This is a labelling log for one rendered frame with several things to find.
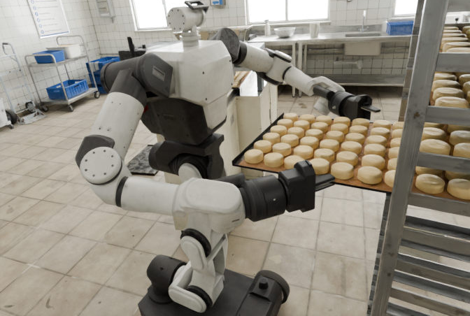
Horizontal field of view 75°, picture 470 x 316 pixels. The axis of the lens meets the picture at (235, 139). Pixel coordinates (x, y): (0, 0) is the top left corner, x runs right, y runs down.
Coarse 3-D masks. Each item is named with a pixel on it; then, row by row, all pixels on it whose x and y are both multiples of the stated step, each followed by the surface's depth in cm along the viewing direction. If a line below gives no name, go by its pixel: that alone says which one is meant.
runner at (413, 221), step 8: (384, 216) 111; (408, 216) 107; (408, 224) 106; (416, 224) 106; (424, 224) 106; (432, 224) 104; (440, 224) 103; (448, 224) 102; (440, 232) 102; (448, 232) 102; (456, 232) 102; (464, 232) 100
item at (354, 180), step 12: (348, 132) 93; (288, 156) 82; (360, 156) 79; (264, 168) 77; (276, 168) 77; (384, 168) 72; (336, 180) 69; (348, 180) 69; (384, 180) 68; (444, 180) 66; (420, 192) 63; (444, 192) 62
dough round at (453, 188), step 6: (450, 180) 62; (456, 180) 62; (462, 180) 62; (468, 180) 62; (450, 186) 61; (456, 186) 60; (462, 186) 60; (468, 186) 60; (450, 192) 61; (456, 192) 60; (462, 192) 59; (468, 192) 58; (462, 198) 59; (468, 198) 59
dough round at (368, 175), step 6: (360, 168) 69; (366, 168) 69; (372, 168) 69; (360, 174) 68; (366, 174) 67; (372, 174) 67; (378, 174) 67; (360, 180) 68; (366, 180) 67; (372, 180) 66; (378, 180) 66
